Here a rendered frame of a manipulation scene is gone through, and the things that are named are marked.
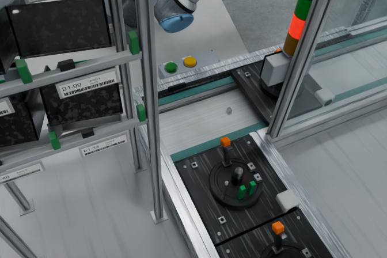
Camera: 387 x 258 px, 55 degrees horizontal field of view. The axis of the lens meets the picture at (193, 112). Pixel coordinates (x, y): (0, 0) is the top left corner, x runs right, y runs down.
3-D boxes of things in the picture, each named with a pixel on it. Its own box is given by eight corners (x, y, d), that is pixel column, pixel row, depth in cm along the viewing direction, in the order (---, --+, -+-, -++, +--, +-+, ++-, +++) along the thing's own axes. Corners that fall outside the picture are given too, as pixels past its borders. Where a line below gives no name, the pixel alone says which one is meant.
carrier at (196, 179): (175, 167, 101) (175, 141, 92) (250, 139, 108) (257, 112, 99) (215, 248, 88) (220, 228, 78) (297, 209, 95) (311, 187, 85)
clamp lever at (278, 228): (271, 246, 84) (271, 223, 80) (279, 243, 85) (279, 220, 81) (281, 258, 81) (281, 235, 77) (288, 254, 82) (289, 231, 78)
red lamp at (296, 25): (284, 29, 84) (289, 10, 80) (302, 23, 85) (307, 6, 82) (296, 42, 81) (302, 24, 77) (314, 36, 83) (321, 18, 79)
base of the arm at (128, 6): (108, -9, 145) (124, -27, 140) (138, 14, 153) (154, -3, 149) (107, 11, 134) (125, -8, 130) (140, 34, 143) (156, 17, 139)
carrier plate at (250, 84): (230, 75, 125) (230, 70, 123) (288, 56, 132) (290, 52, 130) (268, 127, 111) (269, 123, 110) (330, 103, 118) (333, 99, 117)
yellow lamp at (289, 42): (279, 45, 88) (283, 29, 84) (296, 40, 89) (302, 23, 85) (291, 59, 85) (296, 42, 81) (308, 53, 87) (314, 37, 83)
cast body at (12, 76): (14, 87, 85) (5, 57, 82) (34, 83, 86) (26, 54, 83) (7, 101, 78) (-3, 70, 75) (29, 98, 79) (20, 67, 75)
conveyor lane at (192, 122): (144, 120, 122) (143, 100, 115) (343, 54, 147) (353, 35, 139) (178, 192, 107) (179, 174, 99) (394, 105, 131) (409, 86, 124)
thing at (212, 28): (15, 6, 162) (12, 0, 160) (211, -16, 179) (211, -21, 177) (6, 132, 120) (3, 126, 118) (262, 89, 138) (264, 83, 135)
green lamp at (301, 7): (289, 10, 80) (295, -10, 76) (308, 5, 81) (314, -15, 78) (302, 23, 77) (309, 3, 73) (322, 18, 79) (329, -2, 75)
